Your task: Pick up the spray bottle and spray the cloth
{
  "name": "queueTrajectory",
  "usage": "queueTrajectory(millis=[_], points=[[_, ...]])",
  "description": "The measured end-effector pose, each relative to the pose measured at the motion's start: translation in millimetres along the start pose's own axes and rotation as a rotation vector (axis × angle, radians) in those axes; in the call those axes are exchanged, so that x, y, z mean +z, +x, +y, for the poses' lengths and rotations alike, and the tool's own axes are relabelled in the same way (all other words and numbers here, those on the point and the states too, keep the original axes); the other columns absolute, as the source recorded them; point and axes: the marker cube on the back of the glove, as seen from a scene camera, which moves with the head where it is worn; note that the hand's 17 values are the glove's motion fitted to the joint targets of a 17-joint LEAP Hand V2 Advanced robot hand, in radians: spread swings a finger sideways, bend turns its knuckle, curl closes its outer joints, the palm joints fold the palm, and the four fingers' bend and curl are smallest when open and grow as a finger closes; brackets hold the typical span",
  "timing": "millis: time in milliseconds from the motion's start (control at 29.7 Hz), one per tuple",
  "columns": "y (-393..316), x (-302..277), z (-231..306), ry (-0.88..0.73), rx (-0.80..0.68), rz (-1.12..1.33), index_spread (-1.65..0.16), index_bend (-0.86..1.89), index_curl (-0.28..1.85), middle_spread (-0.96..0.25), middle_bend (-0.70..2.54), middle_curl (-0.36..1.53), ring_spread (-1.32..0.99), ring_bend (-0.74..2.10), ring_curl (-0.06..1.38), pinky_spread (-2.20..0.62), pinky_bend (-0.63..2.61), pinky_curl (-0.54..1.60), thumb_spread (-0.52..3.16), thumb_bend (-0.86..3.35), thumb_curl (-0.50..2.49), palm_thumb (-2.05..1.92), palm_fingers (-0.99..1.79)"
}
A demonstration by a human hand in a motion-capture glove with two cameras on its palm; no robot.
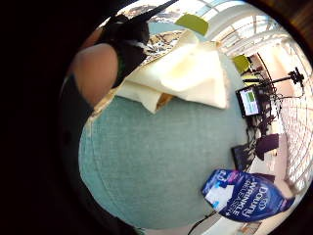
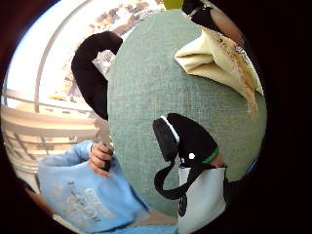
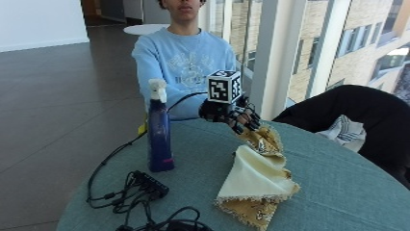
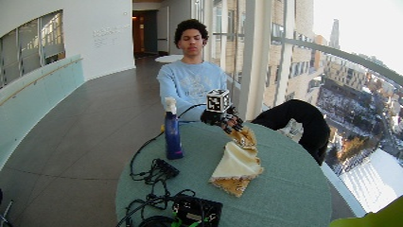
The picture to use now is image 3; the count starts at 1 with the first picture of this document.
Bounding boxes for small yellow object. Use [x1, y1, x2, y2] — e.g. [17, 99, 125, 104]
[137, 121, 150, 136]

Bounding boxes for white round table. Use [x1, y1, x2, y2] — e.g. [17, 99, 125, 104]
[121, 23, 171, 37]

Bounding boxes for blue spray bottle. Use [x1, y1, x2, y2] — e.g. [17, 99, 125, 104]
[146, 78, 175, 173]

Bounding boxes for long black glove cable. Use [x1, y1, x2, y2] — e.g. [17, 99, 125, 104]
[85, 91, 209, 206]

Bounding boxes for tangled black cables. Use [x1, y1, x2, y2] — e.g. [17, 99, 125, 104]
[112, 172, 215, 231]

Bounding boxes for white striped fabric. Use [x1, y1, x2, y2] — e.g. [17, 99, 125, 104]
[315, 115, 367, 153]

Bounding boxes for the person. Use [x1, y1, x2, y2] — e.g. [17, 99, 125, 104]
[130, 0, 238, 121]

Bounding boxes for white window pillar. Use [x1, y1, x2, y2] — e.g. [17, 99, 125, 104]
[249, 0, 310, 121]
[303, 0, 354, 100]

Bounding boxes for white cube with black markers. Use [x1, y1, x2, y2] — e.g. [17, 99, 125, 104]
[206, 69, 243, 105]

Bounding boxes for yellow and cream cloth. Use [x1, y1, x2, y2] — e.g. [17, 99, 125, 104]
[213, 123, 301, 231]

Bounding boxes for black cable hub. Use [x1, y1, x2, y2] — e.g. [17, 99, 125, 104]
[129, 170, 170, 200]

